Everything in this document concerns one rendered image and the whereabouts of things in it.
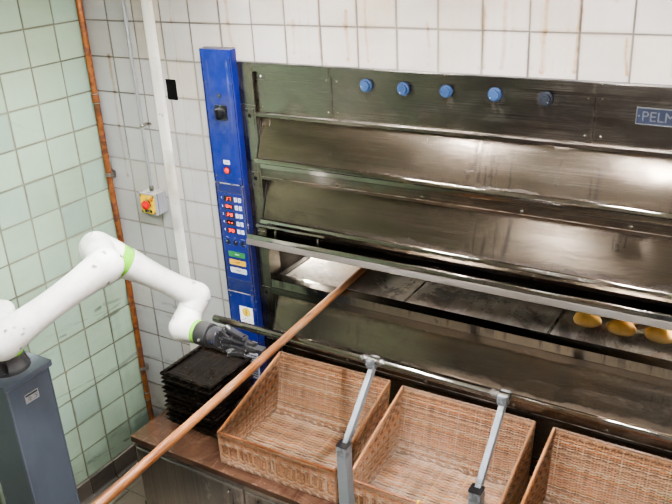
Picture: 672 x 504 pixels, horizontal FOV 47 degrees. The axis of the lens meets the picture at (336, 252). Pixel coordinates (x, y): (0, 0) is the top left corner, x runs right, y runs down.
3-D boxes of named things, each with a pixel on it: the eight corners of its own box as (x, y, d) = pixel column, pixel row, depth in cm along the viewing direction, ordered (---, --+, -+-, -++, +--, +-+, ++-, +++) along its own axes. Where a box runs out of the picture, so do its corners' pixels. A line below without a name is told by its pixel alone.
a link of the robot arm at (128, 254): (75, 262, 266) (93, 232, 265) (69, 250, 277) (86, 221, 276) (121, 283, 276) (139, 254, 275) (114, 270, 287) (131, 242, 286)
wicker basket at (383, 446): (402, 439, 326) (401, 382, 315) (535, 479, 299) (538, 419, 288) (344, 511, 288) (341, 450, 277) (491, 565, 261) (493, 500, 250)
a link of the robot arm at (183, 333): (175, 342, 301) (158, 333, 292) (187, 311, 304) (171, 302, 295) (203, 350, 294) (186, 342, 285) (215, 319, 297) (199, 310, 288)
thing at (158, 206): (152, 208, 359) (149, 187, 355) (168, 211, 354) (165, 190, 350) (140, 213, 353) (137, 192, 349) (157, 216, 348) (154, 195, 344)
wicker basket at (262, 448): (283, 401, 356) (278, 348, 345) (395, 434, 329) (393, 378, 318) (218, 463, 317) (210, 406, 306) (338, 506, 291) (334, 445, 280)
